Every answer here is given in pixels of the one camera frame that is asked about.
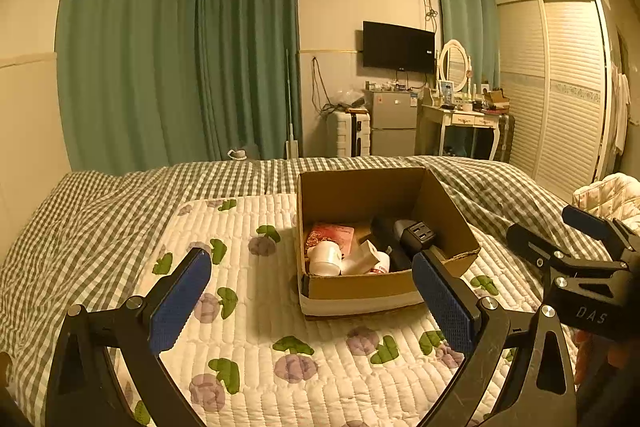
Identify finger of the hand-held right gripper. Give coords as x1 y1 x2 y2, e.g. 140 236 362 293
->
561 205 640 255
506 223 576 275

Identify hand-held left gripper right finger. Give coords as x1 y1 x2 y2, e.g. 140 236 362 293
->
411 248 581 427

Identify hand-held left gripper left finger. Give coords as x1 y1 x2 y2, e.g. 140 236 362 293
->
45 247 213 427

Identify black power cube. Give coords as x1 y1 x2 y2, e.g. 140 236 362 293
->
395 219 437 254

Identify black rectangular case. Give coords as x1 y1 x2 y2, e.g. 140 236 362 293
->
370 217 416 273

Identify white power adapter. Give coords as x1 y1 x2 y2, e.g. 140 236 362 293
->
342 257 373 276

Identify white round bottle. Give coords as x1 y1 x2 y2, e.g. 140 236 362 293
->
306 241 345 277

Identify red patterned packet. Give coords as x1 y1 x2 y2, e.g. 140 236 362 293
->
305 222 355 258

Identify person's right hand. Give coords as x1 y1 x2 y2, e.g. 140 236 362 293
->
574 331 628 387

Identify white quilted cushion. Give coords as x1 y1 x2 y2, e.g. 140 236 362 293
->
572 173 640 220

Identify white floral quilt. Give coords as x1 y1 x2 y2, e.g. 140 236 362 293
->
112 193 576 427

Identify dark brown suitcase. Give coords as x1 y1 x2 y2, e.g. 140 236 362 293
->
495 113 516 164

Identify hanging white towels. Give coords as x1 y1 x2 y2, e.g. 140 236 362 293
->
610 64 631 155

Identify green checked blanket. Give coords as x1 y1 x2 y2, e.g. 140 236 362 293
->
0 155 611 427

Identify white louvred wardrobe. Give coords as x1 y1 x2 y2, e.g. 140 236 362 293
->
496 0 618 192

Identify white dressing table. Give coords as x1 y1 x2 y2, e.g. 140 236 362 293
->
420 99 503 160

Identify grey mini fridge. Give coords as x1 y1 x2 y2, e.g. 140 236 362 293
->
362 88 420 156

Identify white oval vanity mirror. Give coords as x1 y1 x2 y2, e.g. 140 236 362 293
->
437 39 473 90

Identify white ribbed suitcase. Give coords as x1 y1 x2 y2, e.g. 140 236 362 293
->
327 109 372 158

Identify white mop pole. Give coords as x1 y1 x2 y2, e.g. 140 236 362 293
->
284 48 299 159

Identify narrow green curtain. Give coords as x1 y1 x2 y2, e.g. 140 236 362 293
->
432 0 501 88

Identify wide green curtain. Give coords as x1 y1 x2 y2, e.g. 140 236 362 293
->
56 0 201 172

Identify green corner curtain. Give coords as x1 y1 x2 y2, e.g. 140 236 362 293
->
192 0 302 160

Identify black wall television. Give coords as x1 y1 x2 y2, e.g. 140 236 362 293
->
362 21 436 74

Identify black wall cables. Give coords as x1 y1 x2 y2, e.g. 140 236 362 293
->
312 55 341 112

